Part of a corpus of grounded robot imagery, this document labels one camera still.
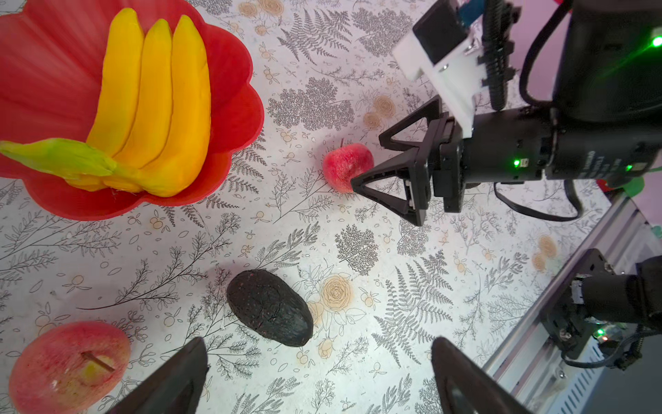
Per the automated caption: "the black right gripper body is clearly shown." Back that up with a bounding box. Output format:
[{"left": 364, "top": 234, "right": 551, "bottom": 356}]
[{"left": 433, "top": 107, "right": 554, "bottom": 213}]

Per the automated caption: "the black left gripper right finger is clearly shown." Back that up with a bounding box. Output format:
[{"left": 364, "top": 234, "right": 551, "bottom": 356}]
[{"left": 432, "top": 336, "right": 530, "bottom": 414}]

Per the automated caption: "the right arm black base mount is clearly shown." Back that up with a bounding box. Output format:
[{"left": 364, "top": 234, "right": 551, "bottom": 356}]
[{"left": 541, "top": 248, "right": 661, "bottom": 371}]

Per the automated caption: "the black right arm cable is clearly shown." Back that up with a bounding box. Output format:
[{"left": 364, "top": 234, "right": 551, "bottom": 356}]
[{"left": 493, "top": 0, "right": 584, "bottom": 224}]

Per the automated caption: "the small red fake apple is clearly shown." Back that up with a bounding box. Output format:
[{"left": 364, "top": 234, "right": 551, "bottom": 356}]
[{"left": 322, "top": 143, "right": 374, "bottom": 193}]

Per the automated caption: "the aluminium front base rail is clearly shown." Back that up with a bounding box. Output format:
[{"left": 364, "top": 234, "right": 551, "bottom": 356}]
[{"left": 484, "top": 196, "right": 661, "bottom": 413}]

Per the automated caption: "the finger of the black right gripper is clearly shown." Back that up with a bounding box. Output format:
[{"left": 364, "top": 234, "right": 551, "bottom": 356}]
[
  {"left": 351, "top": 153, "right": 431, "bottom": 227},
  {"left": 379, "top": 95, "right": 443, "bottom": 164}
]

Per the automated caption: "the yellow fake banana bunch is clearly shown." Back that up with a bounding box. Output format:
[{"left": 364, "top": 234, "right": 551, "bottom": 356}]
[{"left": 1, "top": 8, "right": 211, "bottom": 198}]

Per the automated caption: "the large red-yellow fake apple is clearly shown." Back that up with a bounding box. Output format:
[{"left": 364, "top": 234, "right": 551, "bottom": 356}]
[{"left": 9, "top": 321, "right": 131, "bottom": 413}]

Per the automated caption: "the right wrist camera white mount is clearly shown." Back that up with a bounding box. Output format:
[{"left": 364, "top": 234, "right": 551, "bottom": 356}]
[{"left": 391, "top": 0, "right": 521, "bottom": 139}]

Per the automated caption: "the dark fake avocado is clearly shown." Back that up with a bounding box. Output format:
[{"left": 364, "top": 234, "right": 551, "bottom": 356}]
[{"left": 227, "top": 269, "right": 314, "bottom": 348}]

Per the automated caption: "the red flower-shaped fruit bowl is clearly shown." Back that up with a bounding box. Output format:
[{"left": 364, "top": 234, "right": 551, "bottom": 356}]
[{"left": 1, "top": 1, "right": 265, "bottom": 221}]

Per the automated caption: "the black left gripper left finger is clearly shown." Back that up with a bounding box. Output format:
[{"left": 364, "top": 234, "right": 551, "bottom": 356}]
[{"left": 109, "top": 336, "right": 209, "bottom": 414}]

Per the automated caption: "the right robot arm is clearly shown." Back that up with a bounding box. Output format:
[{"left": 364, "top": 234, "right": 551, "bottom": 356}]
[{"left": 351, "top": 1, "right": 661, "bottom": 226}]

